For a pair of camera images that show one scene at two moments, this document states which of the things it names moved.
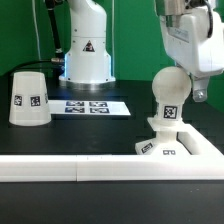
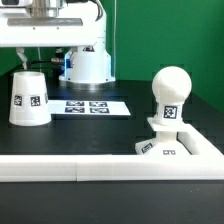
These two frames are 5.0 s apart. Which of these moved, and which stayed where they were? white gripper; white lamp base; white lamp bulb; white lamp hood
Moved: white gripper
Stayed: white lamp bulb; white lamp base; white lamp hood
